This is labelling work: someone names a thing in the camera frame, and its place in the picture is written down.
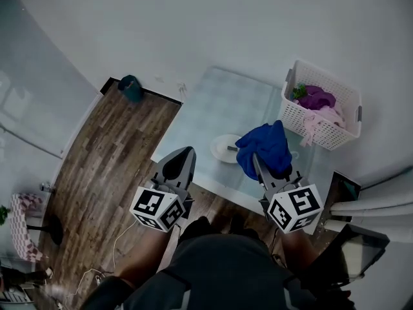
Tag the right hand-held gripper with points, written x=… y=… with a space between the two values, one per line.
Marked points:
x=297 y=205

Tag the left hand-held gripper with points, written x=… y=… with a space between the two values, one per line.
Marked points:
x=151 y=205

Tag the blue cloth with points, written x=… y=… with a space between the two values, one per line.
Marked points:
x=264 y=144

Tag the white round plate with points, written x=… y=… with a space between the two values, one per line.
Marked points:
x=221 y=148

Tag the person's left forearm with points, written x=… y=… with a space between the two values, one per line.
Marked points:
x=142 y=257

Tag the person's right forearm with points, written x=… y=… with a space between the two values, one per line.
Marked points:
x=300 y=247

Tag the small gray block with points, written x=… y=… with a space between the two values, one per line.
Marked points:
x=232 y=148

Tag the white table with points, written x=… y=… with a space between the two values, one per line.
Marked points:
x=222 y=196

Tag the person's right shoe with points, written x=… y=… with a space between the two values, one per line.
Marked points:
x=243 y=224

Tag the person's shoe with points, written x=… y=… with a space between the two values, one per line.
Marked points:
x=200 y=226
x=243 y=224

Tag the person's left shoe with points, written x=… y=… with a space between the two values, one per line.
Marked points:
x=200 y=226

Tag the light checked daisy tablecloth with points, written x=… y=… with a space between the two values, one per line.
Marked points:
x=219 y=108

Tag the white perforated plastic basket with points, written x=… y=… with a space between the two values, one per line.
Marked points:
x=322 y=134

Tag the pink cloth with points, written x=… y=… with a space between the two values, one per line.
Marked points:
x=326 y=116

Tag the dark green box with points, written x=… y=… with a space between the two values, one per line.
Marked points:
x=350 y=186

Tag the green leafy item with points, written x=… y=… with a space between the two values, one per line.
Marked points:
x=299 y=91

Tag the teal waste bin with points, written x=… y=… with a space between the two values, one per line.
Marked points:
x=130 y=87

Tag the purple cloth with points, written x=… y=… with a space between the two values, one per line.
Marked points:
x=317 y=97

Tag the person's gray shirt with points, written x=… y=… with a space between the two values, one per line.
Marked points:
x=219 y=270

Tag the black monitor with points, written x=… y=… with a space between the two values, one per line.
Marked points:
x=358 y=254

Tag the small metal fixture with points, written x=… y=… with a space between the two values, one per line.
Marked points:
x=46 y=187

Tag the black round stool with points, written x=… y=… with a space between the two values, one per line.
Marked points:
x=51 y=229

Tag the pink checkered chair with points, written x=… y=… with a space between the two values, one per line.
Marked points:
x=19 y=234

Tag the green potted plant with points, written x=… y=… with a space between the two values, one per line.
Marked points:
x=4 y=215

